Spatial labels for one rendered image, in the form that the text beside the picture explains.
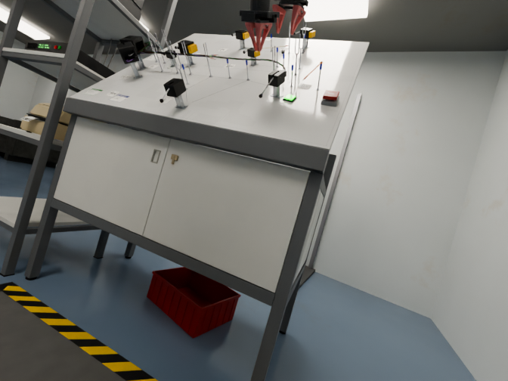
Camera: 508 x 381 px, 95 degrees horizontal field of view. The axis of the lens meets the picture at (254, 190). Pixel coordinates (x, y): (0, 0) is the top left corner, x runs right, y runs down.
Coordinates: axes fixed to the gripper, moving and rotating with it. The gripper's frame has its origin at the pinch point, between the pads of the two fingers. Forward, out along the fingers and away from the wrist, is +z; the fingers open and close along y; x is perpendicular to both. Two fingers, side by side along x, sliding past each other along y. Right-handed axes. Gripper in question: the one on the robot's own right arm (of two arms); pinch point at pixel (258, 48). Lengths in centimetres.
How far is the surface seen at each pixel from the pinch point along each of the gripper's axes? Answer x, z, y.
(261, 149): 14.0, 25.5, -11.7
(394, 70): -257, 40, -19
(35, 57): 21, 13, 117
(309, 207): 17, 38, -32
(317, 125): -2.7, 20.2, -23.0
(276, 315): 39, 64, -35
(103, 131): 27, 35, 61
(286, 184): 14.6, 34.2, -22.4
